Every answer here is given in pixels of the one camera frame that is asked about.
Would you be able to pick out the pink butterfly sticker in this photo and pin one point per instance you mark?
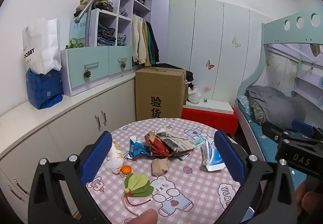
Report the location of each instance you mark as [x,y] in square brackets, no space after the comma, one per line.
[206,89]

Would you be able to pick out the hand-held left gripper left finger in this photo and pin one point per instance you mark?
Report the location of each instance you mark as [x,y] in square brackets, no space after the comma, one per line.
[97,156]

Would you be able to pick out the pile of clothes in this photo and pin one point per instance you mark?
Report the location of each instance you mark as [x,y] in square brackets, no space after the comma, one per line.
[101,3]

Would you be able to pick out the light blue board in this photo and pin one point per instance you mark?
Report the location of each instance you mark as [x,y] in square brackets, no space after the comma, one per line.
[78,28]

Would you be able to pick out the green paper leaf ornament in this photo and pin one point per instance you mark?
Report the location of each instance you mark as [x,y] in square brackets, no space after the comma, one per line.
[137,185]

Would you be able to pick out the white snack bag orange print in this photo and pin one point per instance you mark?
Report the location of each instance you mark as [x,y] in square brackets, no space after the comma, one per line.
[113,161]

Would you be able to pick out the grey blanket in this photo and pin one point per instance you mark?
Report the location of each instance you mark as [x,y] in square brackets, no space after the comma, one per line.
[277,103]

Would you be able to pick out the wide mint green drawer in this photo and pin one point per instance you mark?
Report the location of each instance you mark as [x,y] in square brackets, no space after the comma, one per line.
[85,62]

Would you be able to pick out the brown crumpled sock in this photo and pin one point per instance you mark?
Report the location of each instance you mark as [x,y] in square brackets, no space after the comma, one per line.
[159,166]

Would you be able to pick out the person's right hand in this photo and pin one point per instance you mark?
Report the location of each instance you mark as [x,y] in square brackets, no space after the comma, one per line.
[311,201]

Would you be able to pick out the mint green bunk bed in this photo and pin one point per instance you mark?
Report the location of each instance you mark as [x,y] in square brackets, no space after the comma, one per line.
[290,29]

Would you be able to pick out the red snack wrapper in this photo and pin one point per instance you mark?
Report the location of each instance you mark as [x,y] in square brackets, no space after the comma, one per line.
[157,148]

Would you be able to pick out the white plastic bag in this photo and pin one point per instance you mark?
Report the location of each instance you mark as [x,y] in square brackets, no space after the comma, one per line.
[193,95]

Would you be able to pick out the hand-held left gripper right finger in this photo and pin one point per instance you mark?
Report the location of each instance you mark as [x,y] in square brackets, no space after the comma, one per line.
[229,156]

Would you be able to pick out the light blue white packet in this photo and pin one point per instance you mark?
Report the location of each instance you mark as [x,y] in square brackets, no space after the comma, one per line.
[213,159]

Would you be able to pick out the teal face mask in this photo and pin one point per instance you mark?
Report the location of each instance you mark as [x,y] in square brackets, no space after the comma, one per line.
[199,141]

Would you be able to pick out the green plastic toy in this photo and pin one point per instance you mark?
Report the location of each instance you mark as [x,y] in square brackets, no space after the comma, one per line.
[73,43]

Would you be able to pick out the person's left hand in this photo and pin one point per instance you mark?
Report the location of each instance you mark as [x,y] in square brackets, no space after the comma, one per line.
[145,217]

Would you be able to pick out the orange bottle cap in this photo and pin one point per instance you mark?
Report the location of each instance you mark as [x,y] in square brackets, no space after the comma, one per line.
[126,169]

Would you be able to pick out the red butterfly sticker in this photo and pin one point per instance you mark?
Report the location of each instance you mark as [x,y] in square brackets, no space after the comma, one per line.
[209,64]

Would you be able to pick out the cream jacket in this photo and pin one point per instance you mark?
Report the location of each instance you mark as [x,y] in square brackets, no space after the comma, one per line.
[137,39]

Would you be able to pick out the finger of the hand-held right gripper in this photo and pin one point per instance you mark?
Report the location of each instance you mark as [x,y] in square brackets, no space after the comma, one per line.
[302,125]
[273,129]

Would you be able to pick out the grey metal handrail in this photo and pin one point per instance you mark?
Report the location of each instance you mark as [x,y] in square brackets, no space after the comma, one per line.
[87,9]

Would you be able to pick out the teal bed sheet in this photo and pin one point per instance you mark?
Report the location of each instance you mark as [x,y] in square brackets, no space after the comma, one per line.
[254,133]

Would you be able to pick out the dark blue white squeezed tube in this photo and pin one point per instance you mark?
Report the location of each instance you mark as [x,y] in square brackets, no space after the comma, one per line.
[137,149]

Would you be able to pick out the white wardrobe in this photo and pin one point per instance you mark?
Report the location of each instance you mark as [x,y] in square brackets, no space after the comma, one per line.
[209,37]

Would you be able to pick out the plaid pillow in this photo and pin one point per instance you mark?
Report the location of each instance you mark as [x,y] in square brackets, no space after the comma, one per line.
[258,111]

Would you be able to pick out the green garment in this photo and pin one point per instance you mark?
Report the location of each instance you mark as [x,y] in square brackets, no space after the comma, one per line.
[149,45]

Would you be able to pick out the blue plastic package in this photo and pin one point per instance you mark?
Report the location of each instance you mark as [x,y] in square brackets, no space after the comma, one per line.
[44,90]

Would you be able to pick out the folded jeans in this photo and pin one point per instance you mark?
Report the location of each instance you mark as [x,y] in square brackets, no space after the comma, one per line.
[106,34]

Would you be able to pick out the black coat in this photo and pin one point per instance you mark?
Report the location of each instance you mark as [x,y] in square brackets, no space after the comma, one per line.
[155,45]

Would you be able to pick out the red box white lid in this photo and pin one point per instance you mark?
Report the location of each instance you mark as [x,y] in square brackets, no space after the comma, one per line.
[209,118]

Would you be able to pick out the pale butterfly sticker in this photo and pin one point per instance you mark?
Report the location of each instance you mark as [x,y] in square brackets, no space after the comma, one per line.
[236,42]

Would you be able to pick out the white paper bag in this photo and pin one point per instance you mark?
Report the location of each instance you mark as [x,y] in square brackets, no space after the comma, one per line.
[41,45]

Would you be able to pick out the low white cabinet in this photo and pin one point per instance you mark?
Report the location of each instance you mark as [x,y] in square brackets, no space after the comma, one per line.
[70,125]

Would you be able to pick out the cardboard box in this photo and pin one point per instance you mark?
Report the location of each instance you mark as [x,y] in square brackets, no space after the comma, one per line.
[159,87]

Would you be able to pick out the narrow mint green drawer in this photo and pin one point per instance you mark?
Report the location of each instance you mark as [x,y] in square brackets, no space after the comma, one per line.
[119,56]

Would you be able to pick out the black cloth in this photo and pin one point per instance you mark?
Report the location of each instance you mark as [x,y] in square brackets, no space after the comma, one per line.
[189,76]

